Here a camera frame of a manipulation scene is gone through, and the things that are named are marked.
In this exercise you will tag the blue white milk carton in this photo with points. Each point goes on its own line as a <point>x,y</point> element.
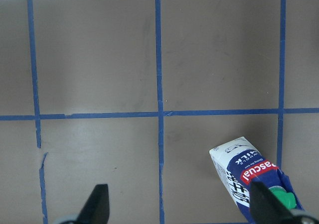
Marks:
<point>238,163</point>

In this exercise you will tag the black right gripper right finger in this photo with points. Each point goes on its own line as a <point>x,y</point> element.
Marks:
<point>265,208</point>

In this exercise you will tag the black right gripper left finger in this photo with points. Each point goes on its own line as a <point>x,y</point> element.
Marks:
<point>96,210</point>

